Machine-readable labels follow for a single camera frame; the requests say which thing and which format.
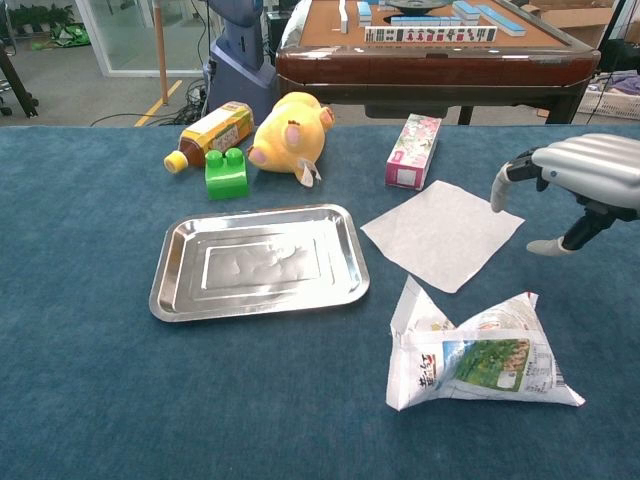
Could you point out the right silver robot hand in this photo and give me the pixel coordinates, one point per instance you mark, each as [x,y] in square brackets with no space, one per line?
[590,165]

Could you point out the white paper sheet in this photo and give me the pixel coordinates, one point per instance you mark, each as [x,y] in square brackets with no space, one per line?
[440,235]

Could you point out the rectangular metal tray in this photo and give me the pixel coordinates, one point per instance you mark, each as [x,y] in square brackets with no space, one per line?
[260,260]

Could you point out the white plastic basket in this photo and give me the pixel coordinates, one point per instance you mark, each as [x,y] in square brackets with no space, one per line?
[610,102]

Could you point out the cardboard box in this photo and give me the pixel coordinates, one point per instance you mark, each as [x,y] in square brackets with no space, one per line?
[575,20]

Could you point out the blue backed mahjong tile row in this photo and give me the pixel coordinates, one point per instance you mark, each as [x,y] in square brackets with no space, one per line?
[500,20]
[425,21]

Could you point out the pink floral carton box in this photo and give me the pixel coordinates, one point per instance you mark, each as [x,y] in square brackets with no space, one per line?
[412,150]

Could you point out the brown mahjong table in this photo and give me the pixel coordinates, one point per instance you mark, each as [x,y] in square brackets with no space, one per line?
[430,65]

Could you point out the white faced mahjong tile row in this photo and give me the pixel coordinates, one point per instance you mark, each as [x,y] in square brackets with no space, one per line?
[430,34]

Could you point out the crumpled white food bag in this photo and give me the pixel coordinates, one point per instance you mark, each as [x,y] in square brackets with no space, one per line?
[475,370]

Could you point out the blue backed mahjong tile stack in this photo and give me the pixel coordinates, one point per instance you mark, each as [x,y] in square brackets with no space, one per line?
[364,14]

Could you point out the yellow plush toy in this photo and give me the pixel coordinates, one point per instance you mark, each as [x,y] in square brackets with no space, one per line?
[290,140]

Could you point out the green toy building brick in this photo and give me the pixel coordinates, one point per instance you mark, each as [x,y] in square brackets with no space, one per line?
[226,180]

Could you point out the tea bottle with yellow cap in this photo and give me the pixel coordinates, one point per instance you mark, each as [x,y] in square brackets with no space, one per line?
[215,132]

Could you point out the wooden pole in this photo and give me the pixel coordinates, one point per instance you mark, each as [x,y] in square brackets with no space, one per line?
[161,50]

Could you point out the blue carpet table cover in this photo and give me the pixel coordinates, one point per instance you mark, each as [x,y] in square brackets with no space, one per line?
[100,350]

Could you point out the green bag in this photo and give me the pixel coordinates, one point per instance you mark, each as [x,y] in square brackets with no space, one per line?
[70,36]

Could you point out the green potted plants row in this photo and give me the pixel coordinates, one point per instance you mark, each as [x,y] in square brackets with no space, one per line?
[40,15]

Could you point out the black stand leg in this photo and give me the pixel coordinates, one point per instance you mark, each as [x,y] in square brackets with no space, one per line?
[17,85]

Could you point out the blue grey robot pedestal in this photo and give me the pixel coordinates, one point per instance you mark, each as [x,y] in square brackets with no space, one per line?
[240,75]

